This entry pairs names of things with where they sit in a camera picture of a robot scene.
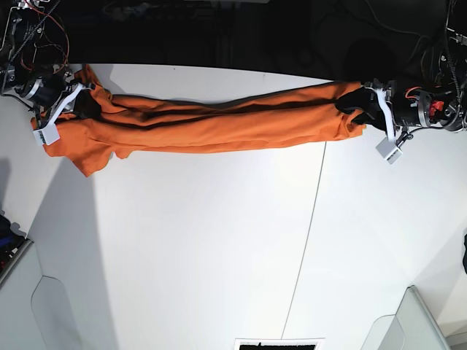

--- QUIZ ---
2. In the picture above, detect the clear panel bottom left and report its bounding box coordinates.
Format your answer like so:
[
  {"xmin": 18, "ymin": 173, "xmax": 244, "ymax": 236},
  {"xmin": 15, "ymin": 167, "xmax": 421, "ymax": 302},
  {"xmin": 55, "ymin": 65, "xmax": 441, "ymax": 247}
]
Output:
[{"xmin": 31, "ymin": 276, "xmax": 82, "ymax": 350}]

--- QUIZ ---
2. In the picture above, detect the clear panel bottom right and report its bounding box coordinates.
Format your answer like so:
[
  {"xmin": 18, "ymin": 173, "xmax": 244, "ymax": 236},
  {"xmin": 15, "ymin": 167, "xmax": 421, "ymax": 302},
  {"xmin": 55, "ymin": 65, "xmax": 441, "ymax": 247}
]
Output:
[{"xmin": 361, "ymin": 285, "xmax": 450, "ymax": 350}]

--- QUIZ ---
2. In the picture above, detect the white tray bottom centre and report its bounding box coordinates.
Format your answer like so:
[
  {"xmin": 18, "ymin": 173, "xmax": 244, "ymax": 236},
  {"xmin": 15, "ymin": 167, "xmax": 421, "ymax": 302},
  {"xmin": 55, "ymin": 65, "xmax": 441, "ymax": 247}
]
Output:
[{"xmin": 233, "ymin": 338, "xmax": 325, "ymax": 350}]

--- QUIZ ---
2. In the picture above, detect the clear panel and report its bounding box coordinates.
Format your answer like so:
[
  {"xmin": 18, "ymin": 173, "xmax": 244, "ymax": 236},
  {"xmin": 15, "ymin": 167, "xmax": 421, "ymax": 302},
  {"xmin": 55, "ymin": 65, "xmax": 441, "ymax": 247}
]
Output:
[
  {"xmin": 361, "ymin": 285, "xmax": 450, "ymax": 350},
  {"xmin": 31, "ymin": 276, "xmax": 82, "ymax": 350}
]

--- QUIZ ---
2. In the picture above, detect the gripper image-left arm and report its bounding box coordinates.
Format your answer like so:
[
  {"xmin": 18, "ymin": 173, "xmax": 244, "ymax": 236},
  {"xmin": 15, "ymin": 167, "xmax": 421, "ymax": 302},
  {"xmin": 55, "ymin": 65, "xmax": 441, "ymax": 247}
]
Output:
[{"xmin": 14, "ymin": 69, "xmax": 101, "ymax": 128}]

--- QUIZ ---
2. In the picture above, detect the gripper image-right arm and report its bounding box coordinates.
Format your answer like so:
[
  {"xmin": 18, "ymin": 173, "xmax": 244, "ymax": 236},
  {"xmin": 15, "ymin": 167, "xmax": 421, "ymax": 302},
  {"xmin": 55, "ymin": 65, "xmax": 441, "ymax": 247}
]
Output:
[{"xmin": 335, "ymin": 80, "xmax": 438, "ymax": 146}]

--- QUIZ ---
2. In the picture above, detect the wrist camera image-right arm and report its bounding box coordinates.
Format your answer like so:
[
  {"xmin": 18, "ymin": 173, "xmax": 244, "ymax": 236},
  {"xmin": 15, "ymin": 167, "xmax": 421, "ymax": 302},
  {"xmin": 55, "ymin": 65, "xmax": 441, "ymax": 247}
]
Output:
[{"xmin": 376, "ymin": 138, "xmax": 403, "ymax": 164}]

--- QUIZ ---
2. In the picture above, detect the wrist camera image-left arm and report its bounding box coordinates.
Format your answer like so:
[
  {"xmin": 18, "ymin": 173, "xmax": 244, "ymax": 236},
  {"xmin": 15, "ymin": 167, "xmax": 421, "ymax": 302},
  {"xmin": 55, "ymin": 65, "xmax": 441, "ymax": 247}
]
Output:
[{"xmin": 33, "ymin": 123, "xmax": 60, "ymax": 146}]

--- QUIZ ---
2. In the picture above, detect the orange t-shirt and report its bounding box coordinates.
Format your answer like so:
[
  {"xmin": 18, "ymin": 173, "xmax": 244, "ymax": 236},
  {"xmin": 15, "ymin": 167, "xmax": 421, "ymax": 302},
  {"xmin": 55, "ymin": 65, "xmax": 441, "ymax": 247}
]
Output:
[{"xmin": 45, "ymin": 66, "xmax": 364, "ymax": 176}]

